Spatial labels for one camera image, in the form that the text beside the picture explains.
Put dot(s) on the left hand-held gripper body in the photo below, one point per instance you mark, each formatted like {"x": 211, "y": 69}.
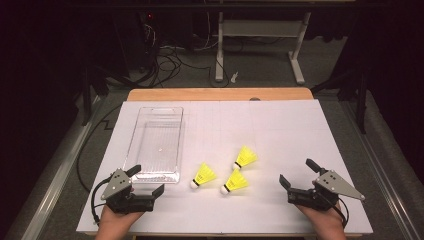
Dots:
{"x": 116, "y": 186}

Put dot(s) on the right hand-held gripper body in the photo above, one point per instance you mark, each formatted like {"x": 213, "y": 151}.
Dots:
{"x": 333, "y": 183}

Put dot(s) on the clear plastic tray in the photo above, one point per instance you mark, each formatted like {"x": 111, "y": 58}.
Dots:
{"x": 156, "y": 143}

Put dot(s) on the yellow shuttlecock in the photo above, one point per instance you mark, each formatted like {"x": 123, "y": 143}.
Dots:
{"x": 204, "y": 175}
{"x": 246, "y": 156}
{"x": 236, "y": 181}

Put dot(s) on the person's left hand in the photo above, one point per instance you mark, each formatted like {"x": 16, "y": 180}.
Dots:
{"x": 115, "y": 220}

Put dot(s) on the person's right hand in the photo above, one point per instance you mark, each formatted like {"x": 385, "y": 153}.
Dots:
{"x": 323, "y": 218}

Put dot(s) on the white board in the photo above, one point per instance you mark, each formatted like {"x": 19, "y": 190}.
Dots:
{"x": 266, "y": 126}

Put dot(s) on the black metal stand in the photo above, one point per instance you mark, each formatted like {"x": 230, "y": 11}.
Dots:
{"x": 87, "y": 96}
{"x": 361, "y": 100}

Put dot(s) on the wooden table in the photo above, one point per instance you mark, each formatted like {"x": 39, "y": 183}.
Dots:
{"x": 200, "y": 94}

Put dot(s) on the small white plastic piece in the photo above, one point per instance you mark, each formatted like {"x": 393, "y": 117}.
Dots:
{"x": 234, "y": 77}

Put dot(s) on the black computer tower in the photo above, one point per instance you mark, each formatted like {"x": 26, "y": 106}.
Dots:
{"x": 140, "y": 40}

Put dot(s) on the aluminium rail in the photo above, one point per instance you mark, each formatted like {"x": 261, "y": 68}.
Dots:
{"x": 380, "y": 173}
{"x": 60, "y": 170}

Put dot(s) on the white metal desk frame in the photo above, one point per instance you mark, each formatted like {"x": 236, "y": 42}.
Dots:
{"x": 260, "y": 28}

